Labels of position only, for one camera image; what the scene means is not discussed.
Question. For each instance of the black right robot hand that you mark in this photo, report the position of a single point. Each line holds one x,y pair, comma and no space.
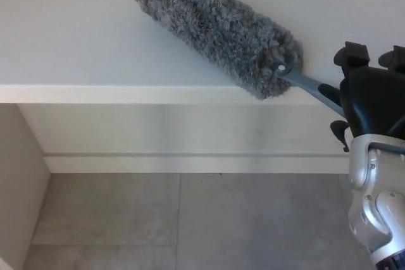
370,99

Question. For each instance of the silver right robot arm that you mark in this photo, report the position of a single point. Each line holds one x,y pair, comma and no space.
376,206

